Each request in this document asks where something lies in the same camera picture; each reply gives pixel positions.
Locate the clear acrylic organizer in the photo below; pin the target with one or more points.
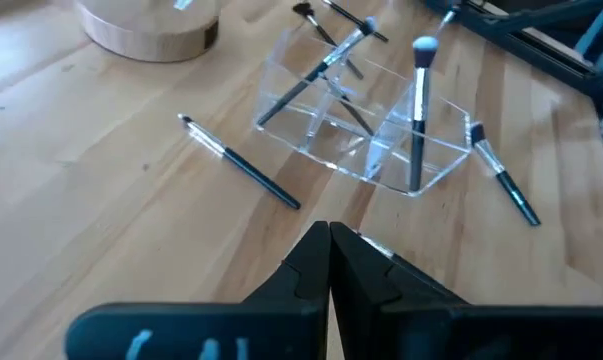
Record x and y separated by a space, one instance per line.
446 155

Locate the medium pale-tipped makeup brush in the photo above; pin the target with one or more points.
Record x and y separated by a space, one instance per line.
511 185

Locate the dark fluffy head makeup brush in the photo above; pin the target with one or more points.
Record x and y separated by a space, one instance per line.
326 35

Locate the grey metal frame table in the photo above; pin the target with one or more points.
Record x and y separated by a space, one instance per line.
598 35

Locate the table lamp white shade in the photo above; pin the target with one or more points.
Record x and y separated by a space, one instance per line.
146 35

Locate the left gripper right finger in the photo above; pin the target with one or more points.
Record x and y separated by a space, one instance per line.
406 325

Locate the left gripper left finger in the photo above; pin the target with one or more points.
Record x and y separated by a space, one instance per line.
281 320

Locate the black aluminium frame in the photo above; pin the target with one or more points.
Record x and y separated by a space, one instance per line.
531 55

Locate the large pale-tipped fluffy makeup brush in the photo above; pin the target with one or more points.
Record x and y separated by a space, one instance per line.
420 100

